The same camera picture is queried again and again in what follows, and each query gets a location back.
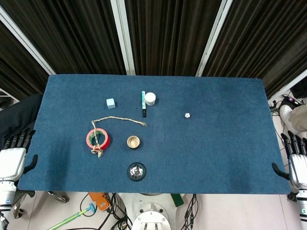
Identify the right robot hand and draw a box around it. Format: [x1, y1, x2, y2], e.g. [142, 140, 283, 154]
[271, 131, 307, 192]

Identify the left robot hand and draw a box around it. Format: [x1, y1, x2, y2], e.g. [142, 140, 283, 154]
[0, 128, 38, 182]

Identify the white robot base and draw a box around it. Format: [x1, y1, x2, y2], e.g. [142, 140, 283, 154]
[131, 202, 174, 230]

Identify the dark clothed person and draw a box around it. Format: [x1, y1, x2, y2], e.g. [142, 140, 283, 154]
[0, 93, 43, 149]

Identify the khaki trouser leg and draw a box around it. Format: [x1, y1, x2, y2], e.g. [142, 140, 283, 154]
[289, 104, 307, 132]

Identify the white shoe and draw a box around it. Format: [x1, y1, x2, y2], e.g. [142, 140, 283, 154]
[280, 104, 300, 135]

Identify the chair caster wheel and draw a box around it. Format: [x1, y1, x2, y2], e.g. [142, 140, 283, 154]
[47, 191, 70, 204]

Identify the dark pleated curtain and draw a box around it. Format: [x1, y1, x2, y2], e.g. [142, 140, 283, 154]
[125, 0, 223, 76]
[0, 0, 126, 75]
[0, 21, 50, 96]
[202, 0, 307, 98]

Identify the orange tool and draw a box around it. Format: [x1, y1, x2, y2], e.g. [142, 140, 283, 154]
[88, 192, 111, 212]

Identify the red tape roll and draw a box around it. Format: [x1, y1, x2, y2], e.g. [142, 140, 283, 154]
[86, 128, 111, 150]

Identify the blue felt table mat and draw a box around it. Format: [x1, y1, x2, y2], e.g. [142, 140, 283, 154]
[17, 74, 291, 195]

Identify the black chrome dome object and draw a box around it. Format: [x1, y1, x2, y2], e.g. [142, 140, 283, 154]
[127, 162, 147, 182]

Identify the green flat object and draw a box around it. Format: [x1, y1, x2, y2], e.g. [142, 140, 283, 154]
[170, 193, 184, 207]

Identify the white green marker pen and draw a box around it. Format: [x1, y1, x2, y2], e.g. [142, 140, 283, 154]
[141, 91, 147, 118]

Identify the white round jar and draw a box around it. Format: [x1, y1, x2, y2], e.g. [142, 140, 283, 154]
[144, 92, 157, 106]

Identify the green stick blue handle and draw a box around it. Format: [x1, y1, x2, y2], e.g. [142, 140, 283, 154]
[47, 203, 97, 230]

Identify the white frame post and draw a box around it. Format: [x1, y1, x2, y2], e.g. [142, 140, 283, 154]
[265, 75, 307, 98]
[0, 6, 57, 75]
[110, 0, 136, 76]
[195, 0, 234, 77]

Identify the beige twine rope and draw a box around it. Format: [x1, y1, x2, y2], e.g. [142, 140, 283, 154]
[90, 116, 147, 158]

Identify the black cable bundle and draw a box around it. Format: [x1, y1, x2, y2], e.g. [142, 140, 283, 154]
[183, 194, 200, 230]

